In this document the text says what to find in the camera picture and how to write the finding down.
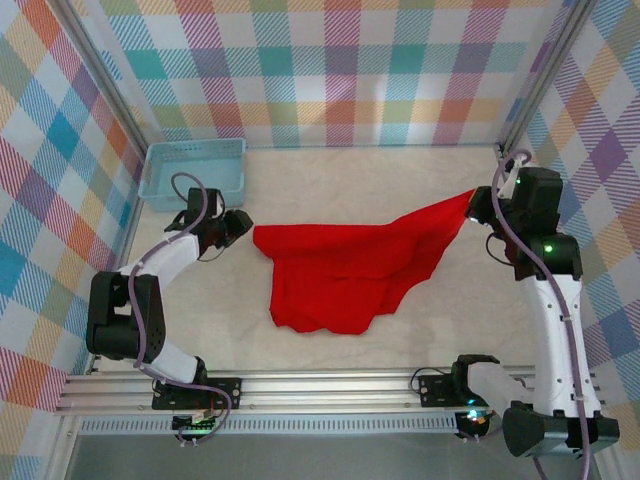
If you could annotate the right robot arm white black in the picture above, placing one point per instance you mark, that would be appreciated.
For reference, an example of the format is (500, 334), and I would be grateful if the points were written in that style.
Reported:
(555, 340)

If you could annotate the aluminium side rail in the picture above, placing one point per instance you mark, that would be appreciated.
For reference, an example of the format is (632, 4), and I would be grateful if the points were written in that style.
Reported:
(130, 230)

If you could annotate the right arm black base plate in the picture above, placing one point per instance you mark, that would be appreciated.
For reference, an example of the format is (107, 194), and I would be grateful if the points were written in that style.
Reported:
(435, 390)

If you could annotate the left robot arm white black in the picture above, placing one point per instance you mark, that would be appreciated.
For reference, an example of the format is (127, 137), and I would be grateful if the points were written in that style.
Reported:
(120, 320)

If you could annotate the red t-shirt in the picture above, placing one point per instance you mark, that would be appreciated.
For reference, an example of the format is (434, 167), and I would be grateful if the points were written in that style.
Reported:
(340, 270)

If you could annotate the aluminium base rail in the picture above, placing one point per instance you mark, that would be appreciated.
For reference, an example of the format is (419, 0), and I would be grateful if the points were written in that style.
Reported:
(325, 392)

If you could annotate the light blue plastic basket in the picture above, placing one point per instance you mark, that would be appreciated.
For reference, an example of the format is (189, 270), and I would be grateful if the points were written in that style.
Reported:
(200, 165)

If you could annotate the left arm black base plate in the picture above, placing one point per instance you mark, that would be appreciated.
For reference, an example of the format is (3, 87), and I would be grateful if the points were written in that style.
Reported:
(225, 392)

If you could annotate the aluminium frame post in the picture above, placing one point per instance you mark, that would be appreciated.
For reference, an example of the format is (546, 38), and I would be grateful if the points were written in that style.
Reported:
(107, 80)
(544, 75)

